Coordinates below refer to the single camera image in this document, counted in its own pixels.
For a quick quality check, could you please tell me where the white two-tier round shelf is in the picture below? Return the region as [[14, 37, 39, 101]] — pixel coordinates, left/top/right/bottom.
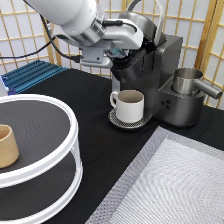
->
[[0, 94, 83, 224]]

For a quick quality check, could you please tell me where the tan wooden cup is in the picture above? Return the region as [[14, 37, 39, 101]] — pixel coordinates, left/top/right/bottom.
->
[[0, 125, 19, 168]]

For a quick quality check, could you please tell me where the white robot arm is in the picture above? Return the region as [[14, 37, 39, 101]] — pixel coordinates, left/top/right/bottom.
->
[[24, 0, 143, 50]]

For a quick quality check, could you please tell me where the grey coffee machine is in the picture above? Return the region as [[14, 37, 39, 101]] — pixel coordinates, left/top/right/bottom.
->
[[109, 0, 205, 129]]

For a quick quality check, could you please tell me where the white coffee pod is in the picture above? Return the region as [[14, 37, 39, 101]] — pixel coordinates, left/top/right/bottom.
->
[[112, 49, 121, 57]]

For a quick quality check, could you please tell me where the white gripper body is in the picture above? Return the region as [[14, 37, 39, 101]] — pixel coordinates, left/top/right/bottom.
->
[[96, 19, 143, 52]]

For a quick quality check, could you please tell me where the white ceramic mug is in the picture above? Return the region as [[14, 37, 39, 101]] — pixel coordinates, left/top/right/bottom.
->
[[110, 90, 144, 123]]

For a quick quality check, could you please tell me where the grey woven placemat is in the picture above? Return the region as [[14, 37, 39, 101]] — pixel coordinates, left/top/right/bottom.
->
[[85, 127, 224, 224]]

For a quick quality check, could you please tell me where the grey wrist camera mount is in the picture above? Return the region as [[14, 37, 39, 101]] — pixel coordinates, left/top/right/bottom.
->
[[80, 44, 113, 69]]

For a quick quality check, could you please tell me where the wooden shoji screen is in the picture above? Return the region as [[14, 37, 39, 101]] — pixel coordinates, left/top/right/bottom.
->
[[0, 0, 224, 110]]

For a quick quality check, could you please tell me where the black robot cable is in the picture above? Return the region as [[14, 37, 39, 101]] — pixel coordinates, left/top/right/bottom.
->
[[0, 13, 83, 64]]

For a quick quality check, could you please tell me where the steel milk frother jug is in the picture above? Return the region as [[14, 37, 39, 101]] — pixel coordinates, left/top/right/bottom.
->
[[172, 68, 222, 99]]

